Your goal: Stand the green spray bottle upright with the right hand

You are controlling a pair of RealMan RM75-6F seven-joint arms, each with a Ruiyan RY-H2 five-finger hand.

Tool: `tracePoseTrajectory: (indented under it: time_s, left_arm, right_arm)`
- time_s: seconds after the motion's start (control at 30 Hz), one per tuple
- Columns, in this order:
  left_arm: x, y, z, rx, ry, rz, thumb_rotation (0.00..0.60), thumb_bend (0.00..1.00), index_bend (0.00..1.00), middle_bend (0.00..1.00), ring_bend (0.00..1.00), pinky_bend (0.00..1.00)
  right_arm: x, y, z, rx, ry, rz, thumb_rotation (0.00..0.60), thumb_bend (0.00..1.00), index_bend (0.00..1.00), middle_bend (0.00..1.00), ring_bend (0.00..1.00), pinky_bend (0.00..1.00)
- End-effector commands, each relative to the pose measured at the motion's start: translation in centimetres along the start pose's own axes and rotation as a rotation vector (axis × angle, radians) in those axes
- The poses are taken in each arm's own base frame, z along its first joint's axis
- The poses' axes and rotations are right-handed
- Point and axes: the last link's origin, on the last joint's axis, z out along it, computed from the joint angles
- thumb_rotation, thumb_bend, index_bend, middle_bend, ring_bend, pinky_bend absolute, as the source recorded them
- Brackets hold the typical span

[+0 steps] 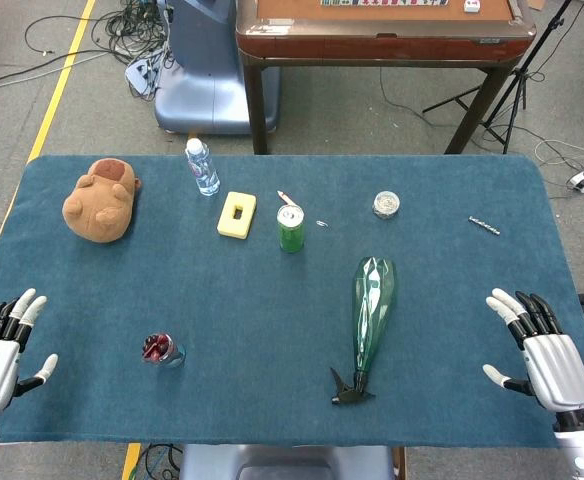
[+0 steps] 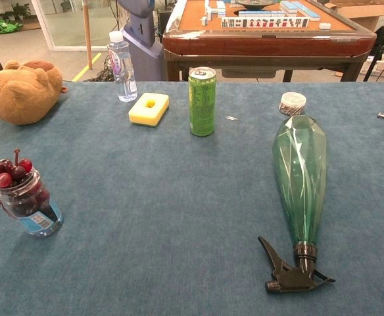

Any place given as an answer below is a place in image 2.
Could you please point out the green plastic spray bottle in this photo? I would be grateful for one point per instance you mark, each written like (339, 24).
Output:
(300, 171)

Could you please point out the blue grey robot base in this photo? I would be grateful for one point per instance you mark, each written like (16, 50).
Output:
(142, 36)

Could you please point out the clear plastic water bottle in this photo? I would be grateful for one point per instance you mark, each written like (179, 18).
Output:
(122, 69)

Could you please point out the green drink can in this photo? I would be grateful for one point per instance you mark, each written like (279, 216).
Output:
(202, 105)

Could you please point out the small silver metal clip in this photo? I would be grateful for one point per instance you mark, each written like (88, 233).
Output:
(232, 118)

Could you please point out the yellow sponge with hole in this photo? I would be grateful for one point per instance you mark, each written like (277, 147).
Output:
(148, 109)

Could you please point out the round clear toothpick box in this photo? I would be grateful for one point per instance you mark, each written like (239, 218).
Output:
(292, 103)

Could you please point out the brown mahjong table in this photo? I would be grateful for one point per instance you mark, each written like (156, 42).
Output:
(264, 42)

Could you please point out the row of mahjong tiles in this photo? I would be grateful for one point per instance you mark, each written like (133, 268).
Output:
(264, 22)

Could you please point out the wooden pole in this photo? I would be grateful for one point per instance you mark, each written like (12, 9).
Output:
(87, 33)

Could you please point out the clear jar with blue label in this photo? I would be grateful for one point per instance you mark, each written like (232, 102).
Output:
(34, 207)

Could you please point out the brown plush bear toy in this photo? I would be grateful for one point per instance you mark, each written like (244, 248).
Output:
(21, 92)

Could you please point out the white mahjong tile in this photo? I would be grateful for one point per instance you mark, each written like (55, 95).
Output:
(324, 26)

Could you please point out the red artificial grape bunch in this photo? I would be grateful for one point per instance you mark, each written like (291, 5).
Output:
(4, 174)

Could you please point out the black tripod leg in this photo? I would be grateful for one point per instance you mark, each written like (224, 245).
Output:
(381, 42)

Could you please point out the cardboard box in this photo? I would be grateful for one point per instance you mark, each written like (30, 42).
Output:
(359, 11)

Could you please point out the green bag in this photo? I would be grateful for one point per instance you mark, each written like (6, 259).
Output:
(1, 26)

